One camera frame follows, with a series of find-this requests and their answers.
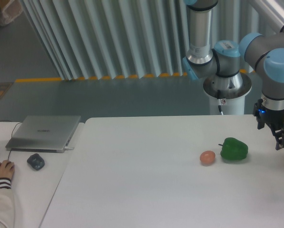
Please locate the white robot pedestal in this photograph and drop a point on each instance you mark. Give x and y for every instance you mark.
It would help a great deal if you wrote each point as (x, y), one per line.
(227, 104)

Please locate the cream striped sleeve forearm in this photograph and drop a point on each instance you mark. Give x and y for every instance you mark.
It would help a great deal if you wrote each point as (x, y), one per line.
(7, 206)

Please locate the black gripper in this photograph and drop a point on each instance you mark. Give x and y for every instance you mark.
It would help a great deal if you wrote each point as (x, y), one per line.
(274, 119)

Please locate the green bell pepper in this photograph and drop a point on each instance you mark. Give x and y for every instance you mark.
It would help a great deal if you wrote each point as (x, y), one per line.
(233, 149)

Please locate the person's right hand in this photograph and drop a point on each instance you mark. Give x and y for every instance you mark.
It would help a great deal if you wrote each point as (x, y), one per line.
(7, 169)

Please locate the silver closed laptop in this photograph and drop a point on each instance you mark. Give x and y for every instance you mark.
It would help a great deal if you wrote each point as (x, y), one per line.
(44, 133)

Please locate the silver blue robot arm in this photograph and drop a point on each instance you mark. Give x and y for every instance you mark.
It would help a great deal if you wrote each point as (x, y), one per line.
(219, 64)

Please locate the white folding partition screen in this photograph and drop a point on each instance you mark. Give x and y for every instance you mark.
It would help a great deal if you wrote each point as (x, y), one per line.
(126, 38)

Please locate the brown egg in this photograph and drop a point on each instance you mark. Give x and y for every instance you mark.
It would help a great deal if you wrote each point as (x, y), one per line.
(207, 157)

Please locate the dark grey 3D mouse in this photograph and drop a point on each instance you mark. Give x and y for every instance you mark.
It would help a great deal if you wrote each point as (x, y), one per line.
(36, 162)

